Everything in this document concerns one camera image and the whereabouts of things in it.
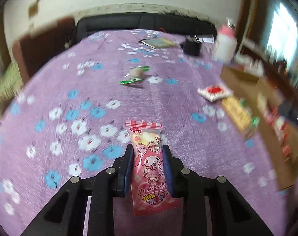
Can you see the white plastic jar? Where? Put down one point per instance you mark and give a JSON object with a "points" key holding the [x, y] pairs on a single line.
{"points": [[224, 49]]}

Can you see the black cylindrical motor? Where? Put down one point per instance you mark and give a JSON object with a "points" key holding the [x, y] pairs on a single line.
{"points": [[190, 48]]}

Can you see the brown armchair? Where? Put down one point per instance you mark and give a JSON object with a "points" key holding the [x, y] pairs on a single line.
{"points": [[41, 46]]}

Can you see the white sock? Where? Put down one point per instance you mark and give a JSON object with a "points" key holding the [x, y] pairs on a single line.
{"points": [[247, 62]]}

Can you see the red white snack packet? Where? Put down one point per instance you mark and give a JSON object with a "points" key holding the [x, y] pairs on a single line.
{"points": [[215, 91]]}

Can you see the green patterned cushion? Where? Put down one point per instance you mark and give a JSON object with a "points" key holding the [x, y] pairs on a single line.
{"points": [[6, 83]]}

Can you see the green wrapped candy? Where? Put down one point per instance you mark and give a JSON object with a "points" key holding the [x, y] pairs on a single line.
{"points": [[135, 73]]}

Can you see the pink knit-sleeved bottle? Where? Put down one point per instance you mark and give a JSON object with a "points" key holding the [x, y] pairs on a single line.
{"points": [[227, 30]]}

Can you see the green snack packet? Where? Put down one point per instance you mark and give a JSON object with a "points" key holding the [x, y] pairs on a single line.
{"points": [[256, 123]]}

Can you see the black leather sofa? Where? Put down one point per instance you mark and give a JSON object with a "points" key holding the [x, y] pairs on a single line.
{"points": [[114, 23]]}

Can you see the clear plastic cup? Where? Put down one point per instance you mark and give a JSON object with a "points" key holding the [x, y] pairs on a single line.
{"points": [[205, 39]]}

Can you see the pink cartoon snack packet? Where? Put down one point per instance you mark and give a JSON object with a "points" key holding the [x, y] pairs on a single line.
{"points": [[149, 162]]}

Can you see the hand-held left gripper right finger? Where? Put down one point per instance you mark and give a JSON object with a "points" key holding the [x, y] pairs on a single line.
{"points": [[168, 169]]}

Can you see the heap of snack packets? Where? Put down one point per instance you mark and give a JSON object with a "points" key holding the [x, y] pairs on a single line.
{"points": [[278, 125]]}

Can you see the tan biscuit packet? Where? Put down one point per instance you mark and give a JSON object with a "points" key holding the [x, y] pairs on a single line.
{"points": [[237, 113]]}

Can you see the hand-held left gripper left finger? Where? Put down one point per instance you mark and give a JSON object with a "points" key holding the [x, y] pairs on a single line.
{"points": [[128, 169]]}

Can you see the cardboard box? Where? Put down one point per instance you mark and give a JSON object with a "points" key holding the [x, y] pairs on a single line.
{"points": [[274, 157]]}

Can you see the yellow green notebook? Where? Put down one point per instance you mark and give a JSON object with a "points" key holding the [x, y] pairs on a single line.
{"points": [[161, 43]]}

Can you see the yellow wall plaque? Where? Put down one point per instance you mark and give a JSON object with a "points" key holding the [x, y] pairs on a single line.
{"points": [[34, 8]]}

